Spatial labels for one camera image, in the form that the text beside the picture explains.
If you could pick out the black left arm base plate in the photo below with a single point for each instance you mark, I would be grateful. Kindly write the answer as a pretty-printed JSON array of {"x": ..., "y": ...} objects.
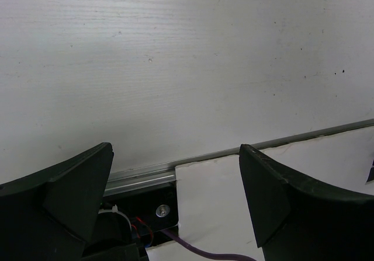
[{"x": 150, "y": 210}]

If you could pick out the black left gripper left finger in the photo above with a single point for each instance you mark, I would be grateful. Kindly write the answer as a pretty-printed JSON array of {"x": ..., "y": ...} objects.
[{"x": 51, "y": 214}]

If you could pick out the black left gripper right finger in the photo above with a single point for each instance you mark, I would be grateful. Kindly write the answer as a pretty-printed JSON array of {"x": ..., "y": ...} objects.
[{"x": 297, "y": 217}]

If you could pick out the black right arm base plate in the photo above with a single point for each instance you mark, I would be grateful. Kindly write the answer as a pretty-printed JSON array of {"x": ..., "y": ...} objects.
[{"x": 371, "y": 174}]

